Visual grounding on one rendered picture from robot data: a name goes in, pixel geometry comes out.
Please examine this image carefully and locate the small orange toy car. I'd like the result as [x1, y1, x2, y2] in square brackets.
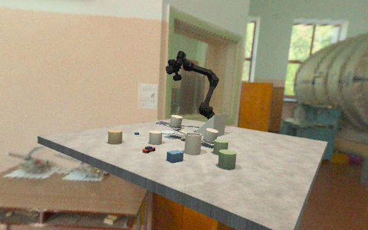
[142, 146, 155, 153]

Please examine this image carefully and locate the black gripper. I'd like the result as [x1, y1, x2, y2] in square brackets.
[168, 59, 181, 81]

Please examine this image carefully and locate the blue block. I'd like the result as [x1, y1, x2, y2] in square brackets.
[167, 149, 183, 163]

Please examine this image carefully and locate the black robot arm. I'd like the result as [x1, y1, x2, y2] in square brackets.
[165, 51, 219, 120]

